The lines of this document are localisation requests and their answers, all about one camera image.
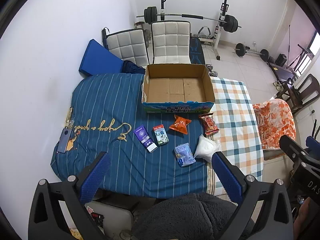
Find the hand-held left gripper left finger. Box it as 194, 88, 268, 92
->
28, 151, 112, 240

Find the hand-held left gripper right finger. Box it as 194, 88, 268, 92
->
211, 151, 294, 240

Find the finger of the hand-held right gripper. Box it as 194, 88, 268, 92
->
306, 136, 320, 156
279, 135, 316, 165

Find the white plastic bag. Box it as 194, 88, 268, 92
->
194, 134, 220, 163

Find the blue white wipes packet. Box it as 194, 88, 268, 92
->
174, 142, 196, 167

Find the red snack packet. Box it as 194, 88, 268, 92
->
198, 112, 220, 135

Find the orange snack packet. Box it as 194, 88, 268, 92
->
169, 114, 192, 134

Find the small milk carton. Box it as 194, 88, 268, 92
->
153, 124, 168, 146

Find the cardboard box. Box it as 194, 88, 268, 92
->
141, 64, 215, 114

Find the person's right hand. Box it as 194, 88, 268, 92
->
293, 197, 320, 240

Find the orange floral blanket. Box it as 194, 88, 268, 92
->
252, 99, 296, 151

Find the blue smartphone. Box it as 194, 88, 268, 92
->
56, 129, 73, 153

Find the grey fleece clothing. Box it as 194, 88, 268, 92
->
131, 192, 256, 240

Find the dark wooden chair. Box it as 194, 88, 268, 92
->
275, 74, 320, 116

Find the plaid bed sheet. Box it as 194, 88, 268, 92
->
207, 77, 264, 196

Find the black treadmill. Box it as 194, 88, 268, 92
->
269, 62, 298, 81

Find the black speaker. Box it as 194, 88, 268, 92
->
275, 54, 288, 68

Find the metal folding stand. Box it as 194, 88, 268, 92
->
287, 24, 314, 72

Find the short barbell with black plates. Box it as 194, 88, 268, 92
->
235, 43, 270, 62

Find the chrome dumbbell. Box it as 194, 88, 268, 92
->
205, 64, 219, 78

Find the dark blue cloth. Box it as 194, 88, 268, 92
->
122, 60, 146, 75

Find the blue foam cushion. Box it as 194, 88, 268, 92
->
79, 39, 124, 77

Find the black blue weight bench pad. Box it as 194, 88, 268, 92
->
189, 37, 206, 65

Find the white quilted chair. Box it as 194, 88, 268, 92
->
106, 29, 150, 68
151, 21, 192, 65

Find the white barbell rack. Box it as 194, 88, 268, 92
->
159, 0, 229, 61

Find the grey exercise machine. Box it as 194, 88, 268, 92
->
197, 26, 216, 41

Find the long barbell with black plates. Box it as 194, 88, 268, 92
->
136, 6, 242, 34

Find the black handle tool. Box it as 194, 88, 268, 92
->
102, 27, 111, 51

